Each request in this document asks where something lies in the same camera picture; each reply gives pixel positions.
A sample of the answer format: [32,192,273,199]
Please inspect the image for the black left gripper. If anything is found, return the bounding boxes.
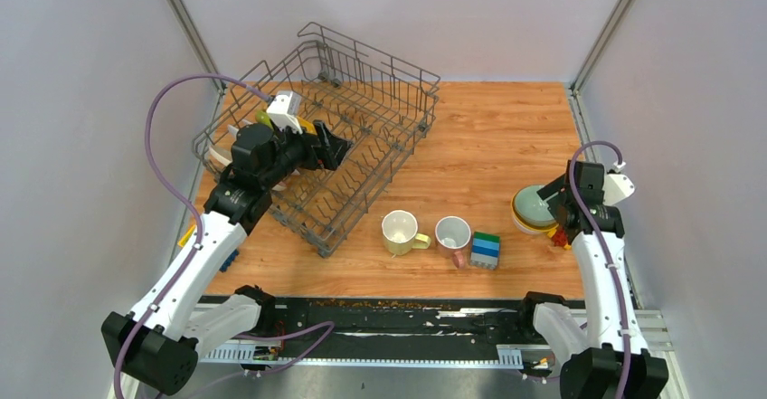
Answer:
[260,119,353,189]

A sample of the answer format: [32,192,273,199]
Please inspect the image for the teal and yellow bowls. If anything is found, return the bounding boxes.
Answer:
[511,185,556,229]

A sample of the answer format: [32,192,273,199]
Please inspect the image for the grey wire dish rack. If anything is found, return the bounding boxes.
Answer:
[193,22,440,257]

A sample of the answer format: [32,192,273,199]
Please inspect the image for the green scalloped plate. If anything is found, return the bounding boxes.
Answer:
[254,110,272,128]

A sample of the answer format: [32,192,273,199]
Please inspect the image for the cream and pink plate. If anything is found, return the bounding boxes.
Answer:
[208,146,232,166]

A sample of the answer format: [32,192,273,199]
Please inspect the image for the yellow polka dot plate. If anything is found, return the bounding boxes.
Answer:
[297,117,317,135]

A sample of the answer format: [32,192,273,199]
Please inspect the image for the yellow bowl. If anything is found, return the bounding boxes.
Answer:
[511,202,558,234]

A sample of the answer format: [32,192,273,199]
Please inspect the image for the white bowl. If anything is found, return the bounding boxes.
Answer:
[513,219,556,235]

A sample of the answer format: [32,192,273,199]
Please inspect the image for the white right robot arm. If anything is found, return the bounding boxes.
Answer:
[516,158,669,398]

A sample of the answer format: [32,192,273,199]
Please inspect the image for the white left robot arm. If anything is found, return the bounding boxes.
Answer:
[101,120,354,398]

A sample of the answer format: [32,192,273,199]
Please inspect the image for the small red yellow green toy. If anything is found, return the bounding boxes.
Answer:
[546,226,571,250]

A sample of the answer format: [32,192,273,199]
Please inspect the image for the green blue grey block stack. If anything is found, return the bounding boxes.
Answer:
[469,232,500,270]

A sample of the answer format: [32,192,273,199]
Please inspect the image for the yellow mug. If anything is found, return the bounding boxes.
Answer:
[381,210,432,258]

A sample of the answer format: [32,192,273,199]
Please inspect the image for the pink mug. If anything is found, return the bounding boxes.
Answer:
[435,216,472,269]

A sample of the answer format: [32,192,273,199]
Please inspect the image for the yellow red blue toy block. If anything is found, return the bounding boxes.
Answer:
[176,224,240,272]

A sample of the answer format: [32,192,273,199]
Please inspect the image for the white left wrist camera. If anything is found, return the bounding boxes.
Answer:
[266,90,303,134]

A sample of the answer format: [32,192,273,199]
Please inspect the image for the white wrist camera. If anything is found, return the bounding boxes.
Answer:
[603,161,636,206]
[266,90,303,134]

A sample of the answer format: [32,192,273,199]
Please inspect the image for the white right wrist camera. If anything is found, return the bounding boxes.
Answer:
[603,161,636,206]

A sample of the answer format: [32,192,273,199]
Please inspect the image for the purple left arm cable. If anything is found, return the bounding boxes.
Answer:
[112,73,336,399]

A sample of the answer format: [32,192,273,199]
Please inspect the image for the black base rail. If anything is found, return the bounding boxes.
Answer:
[128,292,672,379]

